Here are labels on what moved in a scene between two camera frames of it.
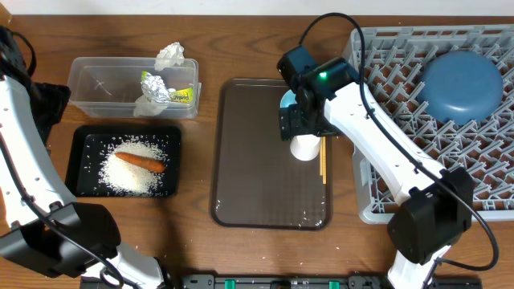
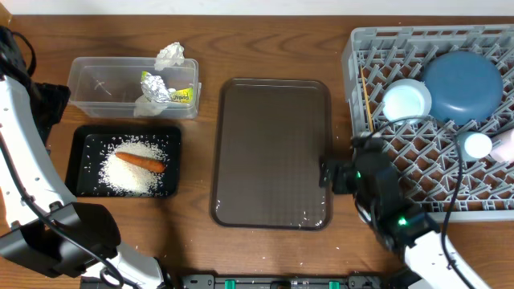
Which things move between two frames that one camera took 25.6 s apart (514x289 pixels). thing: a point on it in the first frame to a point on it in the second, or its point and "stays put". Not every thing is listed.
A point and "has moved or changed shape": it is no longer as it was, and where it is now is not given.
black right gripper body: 294,119 to 344,181
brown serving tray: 256,184 stays put
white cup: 305,147 to 503,148
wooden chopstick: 320,156 has moved or changed shape
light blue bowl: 287,99 to 405,98
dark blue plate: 460,87 stays put
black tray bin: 124,161 stays put
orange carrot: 150,164 stays put
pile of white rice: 120,177 stays put
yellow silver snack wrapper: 155,89 stays put
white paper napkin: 170,55 stays put
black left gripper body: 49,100 stays put
